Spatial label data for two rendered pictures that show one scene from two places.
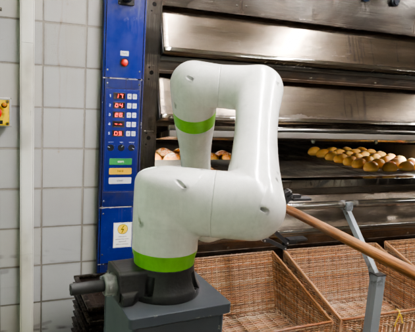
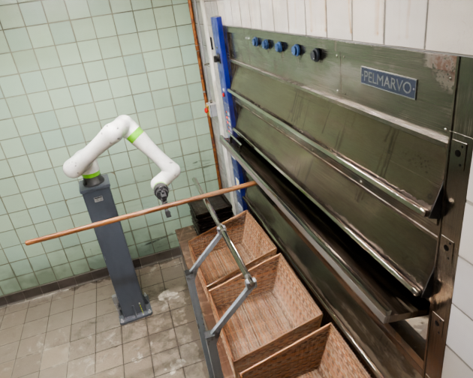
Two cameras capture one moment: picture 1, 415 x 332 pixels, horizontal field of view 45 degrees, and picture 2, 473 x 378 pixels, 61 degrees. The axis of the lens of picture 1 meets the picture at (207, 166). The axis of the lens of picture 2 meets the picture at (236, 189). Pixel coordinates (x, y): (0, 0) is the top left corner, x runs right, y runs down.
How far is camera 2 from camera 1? 3.41 m
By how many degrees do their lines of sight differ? 94
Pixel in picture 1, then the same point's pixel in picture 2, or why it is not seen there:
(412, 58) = (335, 133)
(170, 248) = not seen: hidden behind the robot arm
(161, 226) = not seen: hidden behind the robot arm
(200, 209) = not seen: hidden behind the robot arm
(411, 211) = (356, 323)
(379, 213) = (329, 291)
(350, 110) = (299, 169)
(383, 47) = (316, 110)
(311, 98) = (282, 145)
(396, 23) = (324, 83)
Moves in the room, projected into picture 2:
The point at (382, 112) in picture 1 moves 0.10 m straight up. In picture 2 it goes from (318, 187) to (317, 164)
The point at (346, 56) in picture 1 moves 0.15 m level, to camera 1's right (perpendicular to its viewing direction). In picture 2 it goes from (287, 114) to (288, 124)
